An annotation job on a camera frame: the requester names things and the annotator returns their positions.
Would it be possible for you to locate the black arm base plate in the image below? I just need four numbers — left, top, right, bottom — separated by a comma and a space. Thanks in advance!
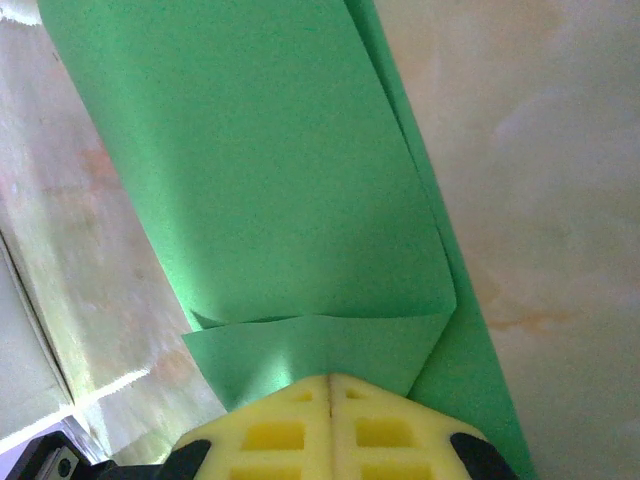
0, 430, 119, 480

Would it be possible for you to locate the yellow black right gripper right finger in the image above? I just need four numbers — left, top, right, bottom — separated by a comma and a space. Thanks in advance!
330, 373, 522, 480

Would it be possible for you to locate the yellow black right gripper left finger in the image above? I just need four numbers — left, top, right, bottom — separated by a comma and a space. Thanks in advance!
158, 373, 335, 480

